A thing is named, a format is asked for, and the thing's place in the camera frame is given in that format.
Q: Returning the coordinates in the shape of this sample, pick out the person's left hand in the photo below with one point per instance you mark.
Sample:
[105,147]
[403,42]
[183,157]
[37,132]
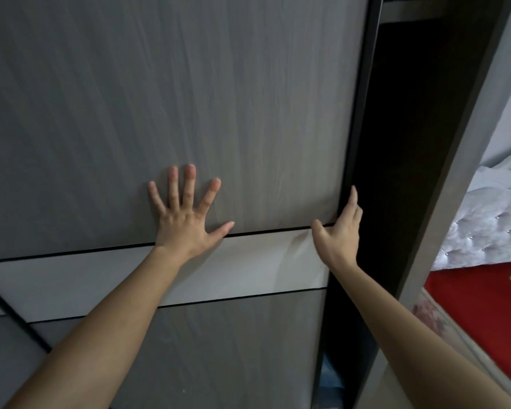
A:
[183,227]

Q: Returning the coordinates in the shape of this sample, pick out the person's right hand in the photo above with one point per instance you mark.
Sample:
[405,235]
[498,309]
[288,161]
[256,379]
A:
[338,242]

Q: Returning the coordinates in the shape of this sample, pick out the person's left little finger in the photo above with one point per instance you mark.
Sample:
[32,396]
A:
[157,198]

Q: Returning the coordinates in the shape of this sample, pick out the person's right thumb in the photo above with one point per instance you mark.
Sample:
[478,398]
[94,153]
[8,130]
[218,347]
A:
[317,230]

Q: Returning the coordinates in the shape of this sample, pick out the person's left thumb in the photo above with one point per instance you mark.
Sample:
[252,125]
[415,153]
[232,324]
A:
[222,231]

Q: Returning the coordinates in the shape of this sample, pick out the person's left middle finger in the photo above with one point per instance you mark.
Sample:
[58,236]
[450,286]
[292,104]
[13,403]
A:
[189,185]

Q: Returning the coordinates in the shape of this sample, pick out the grey sliding wardrobe door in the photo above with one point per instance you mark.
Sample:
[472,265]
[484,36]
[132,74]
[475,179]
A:
[238,102]
[4,357]

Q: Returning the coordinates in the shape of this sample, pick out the person's left forearm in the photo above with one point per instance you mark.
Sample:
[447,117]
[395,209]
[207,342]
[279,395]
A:
[98,336]

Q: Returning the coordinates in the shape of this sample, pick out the person's right forearm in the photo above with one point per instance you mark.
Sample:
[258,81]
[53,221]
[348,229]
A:
[408,336]

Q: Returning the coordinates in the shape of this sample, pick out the floral bed sheet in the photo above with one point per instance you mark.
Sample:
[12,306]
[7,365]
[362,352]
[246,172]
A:
[430,313]

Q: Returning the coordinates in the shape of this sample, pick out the blue bag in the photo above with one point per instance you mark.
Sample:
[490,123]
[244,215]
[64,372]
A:
[332,383]

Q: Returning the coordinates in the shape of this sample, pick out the white tufted headboard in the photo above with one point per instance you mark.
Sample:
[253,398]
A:
[481,221]

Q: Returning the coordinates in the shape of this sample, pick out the red bed cover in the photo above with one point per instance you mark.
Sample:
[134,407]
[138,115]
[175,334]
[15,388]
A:
[477,310]

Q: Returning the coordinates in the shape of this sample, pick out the grey wardrobe frame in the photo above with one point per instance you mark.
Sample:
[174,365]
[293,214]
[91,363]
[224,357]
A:
[472,144]

